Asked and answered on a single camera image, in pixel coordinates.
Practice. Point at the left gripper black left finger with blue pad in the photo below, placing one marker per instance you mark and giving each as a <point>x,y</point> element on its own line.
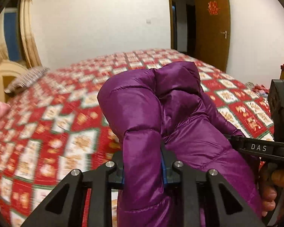
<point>81,195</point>

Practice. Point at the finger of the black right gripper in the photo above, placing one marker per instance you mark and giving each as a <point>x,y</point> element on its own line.
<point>266,150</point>

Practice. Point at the purple quilted down jacket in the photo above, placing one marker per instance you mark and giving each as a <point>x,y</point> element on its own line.
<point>147,108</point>

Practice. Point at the person's right hand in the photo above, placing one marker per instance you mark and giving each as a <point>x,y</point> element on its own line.
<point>269,180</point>

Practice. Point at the red white patterned bedspread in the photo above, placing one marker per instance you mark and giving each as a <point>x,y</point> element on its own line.
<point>57,124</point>

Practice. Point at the red paper door decoration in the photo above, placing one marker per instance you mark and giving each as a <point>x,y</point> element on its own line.
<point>213,8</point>

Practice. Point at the brown wooden door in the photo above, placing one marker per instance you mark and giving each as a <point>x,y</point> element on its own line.
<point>211,47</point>

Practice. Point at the striped grey pillow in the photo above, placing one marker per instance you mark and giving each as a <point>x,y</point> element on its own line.
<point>24,81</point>

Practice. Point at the cream wooden headboard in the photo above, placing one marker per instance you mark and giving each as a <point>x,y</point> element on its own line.
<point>9,70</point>

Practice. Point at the beige patterned curtain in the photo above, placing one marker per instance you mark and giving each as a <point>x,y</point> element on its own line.
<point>26,28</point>

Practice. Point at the blue window pane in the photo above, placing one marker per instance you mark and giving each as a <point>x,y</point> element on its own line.
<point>10,33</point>

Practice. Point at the metal door handle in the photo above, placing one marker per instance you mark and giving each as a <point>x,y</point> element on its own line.
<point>224,33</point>

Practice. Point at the dark wooden door frame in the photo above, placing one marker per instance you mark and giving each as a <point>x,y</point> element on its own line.
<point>183,26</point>

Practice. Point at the white wall switch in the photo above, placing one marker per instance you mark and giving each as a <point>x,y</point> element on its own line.
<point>148,21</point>

